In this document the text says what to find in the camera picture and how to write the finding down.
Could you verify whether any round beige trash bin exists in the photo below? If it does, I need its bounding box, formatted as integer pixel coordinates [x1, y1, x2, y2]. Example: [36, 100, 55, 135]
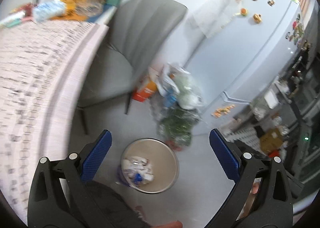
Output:
[118, 138, 179, 194]

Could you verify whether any brown cardboard box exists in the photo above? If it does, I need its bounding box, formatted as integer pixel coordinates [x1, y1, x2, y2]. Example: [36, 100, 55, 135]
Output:
[260, 128, 283, 155]

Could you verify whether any clear bag of green vegetables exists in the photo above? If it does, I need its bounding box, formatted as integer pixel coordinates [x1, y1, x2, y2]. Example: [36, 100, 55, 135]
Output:
[158, 106, 201, 152]

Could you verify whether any white refrigerator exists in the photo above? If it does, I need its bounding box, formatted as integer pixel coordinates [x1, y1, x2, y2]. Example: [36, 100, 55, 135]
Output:
[185, 0, 304, 135]

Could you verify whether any patterned pink tablecloth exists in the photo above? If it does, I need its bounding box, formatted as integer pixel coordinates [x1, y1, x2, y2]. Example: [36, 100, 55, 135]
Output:
[1, 20, 108, 223]

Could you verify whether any white plastic grocery bag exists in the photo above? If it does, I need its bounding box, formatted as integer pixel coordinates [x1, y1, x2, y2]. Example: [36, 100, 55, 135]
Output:
[156, 63, 204, 110]

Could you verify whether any orange white carton box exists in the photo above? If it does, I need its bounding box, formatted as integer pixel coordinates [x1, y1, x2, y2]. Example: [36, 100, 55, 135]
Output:
[132, 67, 158, 102]

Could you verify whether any white mesh bag on fridge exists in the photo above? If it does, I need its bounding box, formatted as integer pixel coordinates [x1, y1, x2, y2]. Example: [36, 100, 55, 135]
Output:
[189, 0, 242, 38]

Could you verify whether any grey upholstered chair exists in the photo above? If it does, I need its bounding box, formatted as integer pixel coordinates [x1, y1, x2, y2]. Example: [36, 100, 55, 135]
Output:
[77, 0, 188, 134]

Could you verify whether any blue white tissue pack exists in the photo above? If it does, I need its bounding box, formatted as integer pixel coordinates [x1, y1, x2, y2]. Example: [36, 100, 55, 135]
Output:
[32, 0, 67, 22]

